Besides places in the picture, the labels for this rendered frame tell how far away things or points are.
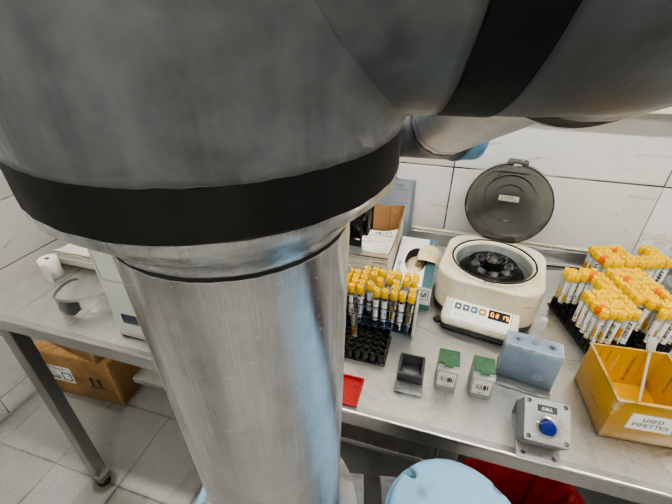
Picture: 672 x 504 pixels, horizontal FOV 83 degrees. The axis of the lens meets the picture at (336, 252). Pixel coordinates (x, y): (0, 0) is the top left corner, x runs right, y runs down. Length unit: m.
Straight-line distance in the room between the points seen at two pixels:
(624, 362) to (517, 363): 0.20
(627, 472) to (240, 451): 0.74
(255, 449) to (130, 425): 1.84
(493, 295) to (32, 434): 1.93
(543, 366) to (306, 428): 0.70
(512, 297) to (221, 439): 0.81
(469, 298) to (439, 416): 0.29
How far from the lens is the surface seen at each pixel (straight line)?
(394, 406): 0.79
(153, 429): 1.96
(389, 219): 1.18
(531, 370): 0.86
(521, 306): 0.94
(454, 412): 0.80
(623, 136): 1.21
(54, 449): 2.09
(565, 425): 0.77
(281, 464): 0.20
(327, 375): 0.17
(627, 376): 0.97
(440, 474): 0.37
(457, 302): 0.95
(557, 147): 1.18
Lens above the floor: 1.51
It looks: 32 degrees down
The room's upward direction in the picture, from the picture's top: straight up
